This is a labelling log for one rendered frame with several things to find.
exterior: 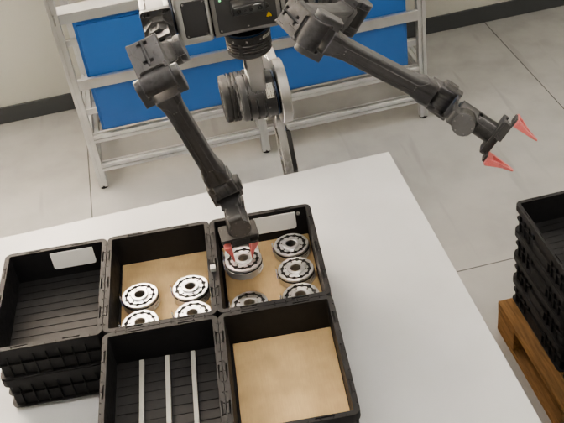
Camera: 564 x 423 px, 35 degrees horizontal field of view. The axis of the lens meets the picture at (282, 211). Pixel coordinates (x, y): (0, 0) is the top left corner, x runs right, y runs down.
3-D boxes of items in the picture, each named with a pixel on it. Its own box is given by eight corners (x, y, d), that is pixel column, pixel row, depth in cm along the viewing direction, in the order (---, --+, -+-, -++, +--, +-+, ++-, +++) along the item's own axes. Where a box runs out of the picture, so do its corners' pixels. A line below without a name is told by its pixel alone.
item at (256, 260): (221, 253, 251) (221, 251, 251) (257, 244, 253) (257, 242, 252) (229, 276, 243) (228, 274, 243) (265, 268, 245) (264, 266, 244)
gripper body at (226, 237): (259, 238, 241) (256, 216, 236) (222, 247, 239) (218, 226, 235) (254, 224, 246) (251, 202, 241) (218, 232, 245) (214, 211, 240)
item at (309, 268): (275, 262, 257) (275, 260, 257) (310, 255, 257) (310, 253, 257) (280, 285, 249) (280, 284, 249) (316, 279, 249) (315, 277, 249)
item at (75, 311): (18, 285, 270) (6, 256, 263) (116, 268, 271) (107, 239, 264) (1, 384, 238) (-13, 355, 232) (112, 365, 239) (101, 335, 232)
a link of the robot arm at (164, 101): (173, 56, 205) (131, 76, 206) (178, 70, 201) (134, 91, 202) (242, 178, 236) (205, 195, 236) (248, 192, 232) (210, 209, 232)
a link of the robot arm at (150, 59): (155, 25, 200) (115, 44, 201) (182, 81, 202) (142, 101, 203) (179, 33, 244) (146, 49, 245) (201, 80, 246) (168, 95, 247)
